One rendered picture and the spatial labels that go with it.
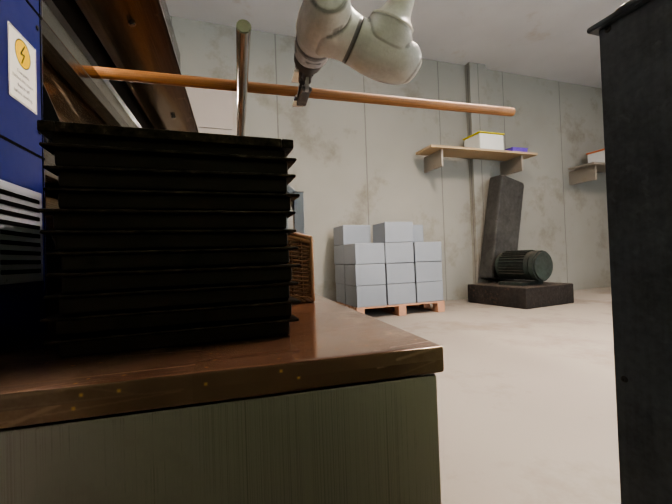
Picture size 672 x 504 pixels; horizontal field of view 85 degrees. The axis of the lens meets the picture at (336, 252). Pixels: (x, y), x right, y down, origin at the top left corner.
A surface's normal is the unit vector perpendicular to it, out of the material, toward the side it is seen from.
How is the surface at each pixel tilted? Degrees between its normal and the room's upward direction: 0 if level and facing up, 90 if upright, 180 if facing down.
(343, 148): 90
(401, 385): 90
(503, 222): 90
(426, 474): 90
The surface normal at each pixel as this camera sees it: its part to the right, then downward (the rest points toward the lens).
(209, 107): 0.33, -0.03
